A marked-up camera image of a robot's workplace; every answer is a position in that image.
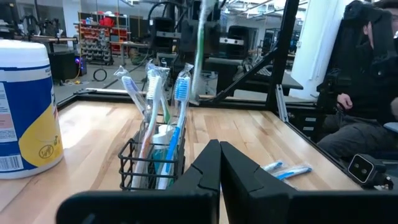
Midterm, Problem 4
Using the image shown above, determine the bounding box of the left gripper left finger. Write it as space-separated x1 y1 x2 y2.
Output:
55 139 221 224

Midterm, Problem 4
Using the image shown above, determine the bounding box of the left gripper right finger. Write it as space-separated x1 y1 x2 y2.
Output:
220 141 398 224

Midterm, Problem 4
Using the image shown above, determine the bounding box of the black wire basket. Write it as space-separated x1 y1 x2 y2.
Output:
118 119 187 191

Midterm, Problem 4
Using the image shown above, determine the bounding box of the green toothbrush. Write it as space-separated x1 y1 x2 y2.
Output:
190 0 218 105
160 93 172 125

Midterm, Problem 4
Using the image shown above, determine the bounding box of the purple toothbrush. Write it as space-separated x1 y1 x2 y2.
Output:
113 65 149 122

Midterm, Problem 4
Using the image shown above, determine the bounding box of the person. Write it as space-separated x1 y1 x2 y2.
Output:
317 0 398 159

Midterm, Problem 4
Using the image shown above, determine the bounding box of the person's hand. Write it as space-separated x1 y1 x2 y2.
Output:
336 92 354 110

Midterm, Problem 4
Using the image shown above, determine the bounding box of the white-lidded blue yellow wipes canister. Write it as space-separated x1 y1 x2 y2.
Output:
0 39 65 180

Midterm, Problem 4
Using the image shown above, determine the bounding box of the black computer tower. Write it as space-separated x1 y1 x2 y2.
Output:
49 51 88 83

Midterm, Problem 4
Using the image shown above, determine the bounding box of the red storage shelf with bins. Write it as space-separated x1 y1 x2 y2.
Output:
77 12 129 66

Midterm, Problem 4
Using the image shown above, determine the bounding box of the black table-level camera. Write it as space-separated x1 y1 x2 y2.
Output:
347 153 394 191

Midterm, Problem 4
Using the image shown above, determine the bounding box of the silver post bracket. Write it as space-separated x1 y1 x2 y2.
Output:
274 83 290 123

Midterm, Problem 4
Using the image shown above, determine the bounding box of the black cable coil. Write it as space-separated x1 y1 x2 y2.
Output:
93 68 108 82

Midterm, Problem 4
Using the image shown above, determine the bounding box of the black aluminium rig frame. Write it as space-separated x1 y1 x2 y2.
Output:
57 0 361 187

